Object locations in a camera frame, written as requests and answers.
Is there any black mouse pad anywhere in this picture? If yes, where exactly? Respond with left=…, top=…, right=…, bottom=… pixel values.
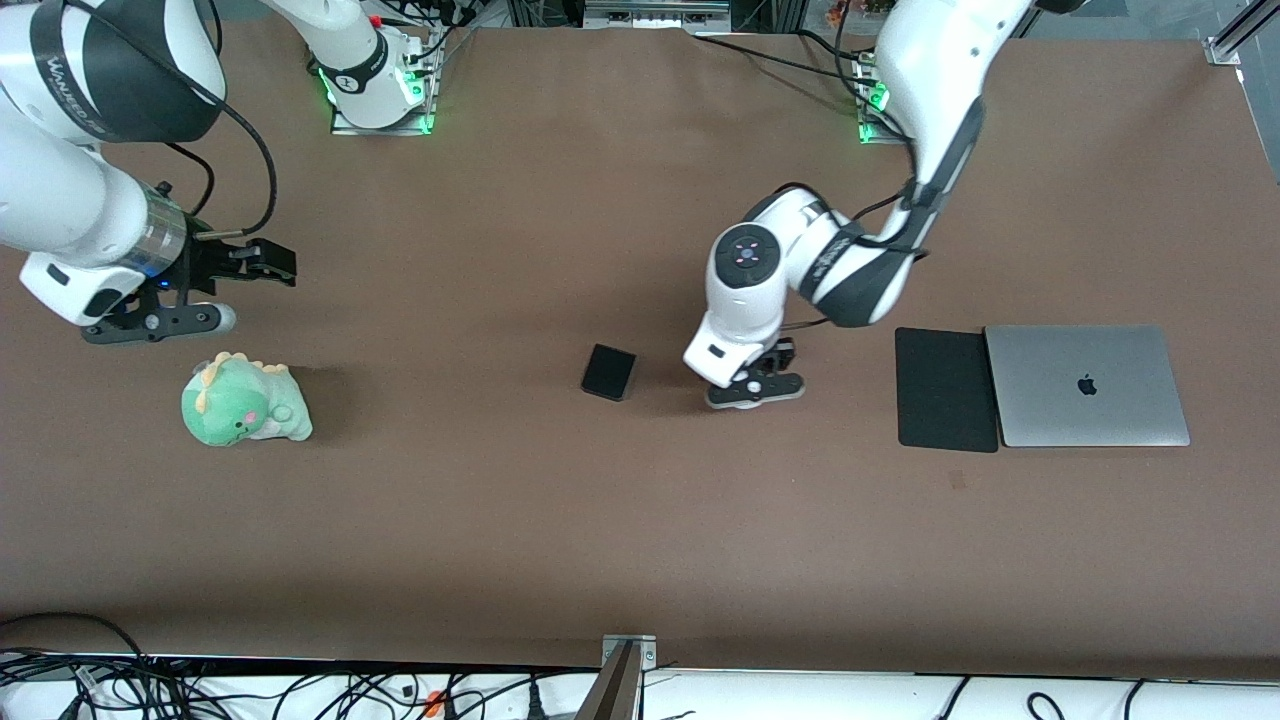
left=894, top=327, right=1000, bottom=454

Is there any silver laptop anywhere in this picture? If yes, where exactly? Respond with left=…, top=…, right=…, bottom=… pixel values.
left=984, top=324, right=1192, bottom=448

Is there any metal table edge bracket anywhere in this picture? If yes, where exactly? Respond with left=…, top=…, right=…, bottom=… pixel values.
left=601, top=634, right=658, bottom=672

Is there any dark aluminium beam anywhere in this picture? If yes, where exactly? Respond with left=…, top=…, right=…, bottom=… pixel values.
left=575, top=641, right=646, bottom=720

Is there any small black square box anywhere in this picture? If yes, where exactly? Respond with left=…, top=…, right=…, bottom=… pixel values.
left=581, top=343, right=638, bottom=403

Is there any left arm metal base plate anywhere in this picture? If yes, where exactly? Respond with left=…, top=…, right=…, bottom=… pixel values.
left=856, top=50, right=906, bottom=147

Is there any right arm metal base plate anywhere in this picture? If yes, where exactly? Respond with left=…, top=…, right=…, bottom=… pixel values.
left=330, top=28, right=438, bottom=136

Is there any green dinosaur plush toy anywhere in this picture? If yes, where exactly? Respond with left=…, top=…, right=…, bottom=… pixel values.
left=181, top=351, right=314, bottom=447

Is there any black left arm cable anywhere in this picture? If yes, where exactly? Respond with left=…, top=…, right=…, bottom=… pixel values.
left=770, top=130, right=936, bottom=332

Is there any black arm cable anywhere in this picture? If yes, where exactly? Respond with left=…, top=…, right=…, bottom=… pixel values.
left=60, top=0, right=279, bottom=243
left=770, top=130, right=936, bottom=332

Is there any grey socket strip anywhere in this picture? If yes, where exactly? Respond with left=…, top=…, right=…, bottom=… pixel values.
left=584, top=0, right=732, bottom=30

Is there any long black table cable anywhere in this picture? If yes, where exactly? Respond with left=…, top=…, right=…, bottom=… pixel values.
left=690, top=33, right=906, bottom=141

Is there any tangled black cable bundle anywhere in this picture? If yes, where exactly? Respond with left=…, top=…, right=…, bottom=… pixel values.
left=0, top=612, right=601, bottom=720

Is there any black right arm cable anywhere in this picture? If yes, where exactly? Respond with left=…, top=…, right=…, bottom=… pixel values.
left=60, top=0, right=279, bottom=243

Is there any short black table cable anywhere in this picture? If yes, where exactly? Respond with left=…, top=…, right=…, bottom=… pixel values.
left=797, top=28, right=881, bottom=63

